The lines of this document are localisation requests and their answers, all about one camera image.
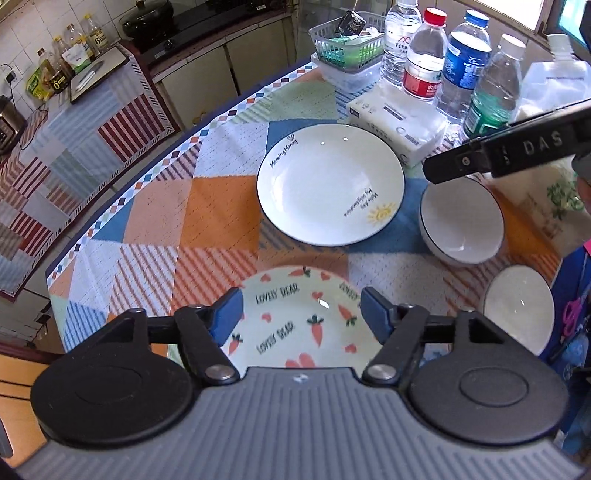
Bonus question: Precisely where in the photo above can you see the lovely bear carrot plate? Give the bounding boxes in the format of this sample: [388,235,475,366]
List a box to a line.
[222,266,381,374]

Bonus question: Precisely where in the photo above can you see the small white bowl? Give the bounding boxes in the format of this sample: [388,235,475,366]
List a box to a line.
[481,265,555,356]

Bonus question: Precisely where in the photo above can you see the large white ribbed bowl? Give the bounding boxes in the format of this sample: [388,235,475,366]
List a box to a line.
[419,177,505,268]

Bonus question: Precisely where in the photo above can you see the white morning honey plate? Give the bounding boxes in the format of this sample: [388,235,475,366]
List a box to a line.
[256,124,406,247]

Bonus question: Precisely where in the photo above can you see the white spouted pouch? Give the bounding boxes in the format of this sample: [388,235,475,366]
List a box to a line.
[512,34,590,122]

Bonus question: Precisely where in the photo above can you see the green label water bottle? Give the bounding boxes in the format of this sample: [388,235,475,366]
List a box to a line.
[463,34,526,139]

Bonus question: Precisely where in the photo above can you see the blue label water bottle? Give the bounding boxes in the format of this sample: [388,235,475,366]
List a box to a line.
[436,9,492,122]

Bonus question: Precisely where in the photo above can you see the white tissue pack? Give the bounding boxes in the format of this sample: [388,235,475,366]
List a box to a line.
[346,83,449,168]

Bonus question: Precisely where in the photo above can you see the red label water bottle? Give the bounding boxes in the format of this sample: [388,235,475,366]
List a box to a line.
[403,7,448,101]

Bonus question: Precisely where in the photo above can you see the wooden chair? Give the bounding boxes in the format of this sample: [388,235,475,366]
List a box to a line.
[0,342,60,468]

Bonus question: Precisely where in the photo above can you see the clear water bottle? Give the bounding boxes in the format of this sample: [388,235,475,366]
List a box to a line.
[381,0,422,87]

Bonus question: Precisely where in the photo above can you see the clear plastic container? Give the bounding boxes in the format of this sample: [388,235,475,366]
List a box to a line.
[311,53,381,93]

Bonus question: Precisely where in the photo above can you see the striped counter cloth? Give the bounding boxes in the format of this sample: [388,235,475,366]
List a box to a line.
[1,47,178,298]

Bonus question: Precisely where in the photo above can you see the cutting board with knife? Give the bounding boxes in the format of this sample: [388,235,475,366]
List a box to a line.
[69,45,129,104]

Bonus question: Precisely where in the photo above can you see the cooking oil bottle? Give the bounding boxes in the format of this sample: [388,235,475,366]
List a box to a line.
[37,48,69,94]

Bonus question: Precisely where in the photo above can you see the black gas stove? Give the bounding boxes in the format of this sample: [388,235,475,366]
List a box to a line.
[128,1,287,66]

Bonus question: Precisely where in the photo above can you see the black wok on stove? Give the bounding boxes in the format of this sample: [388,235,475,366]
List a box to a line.
[120,0,174,39]

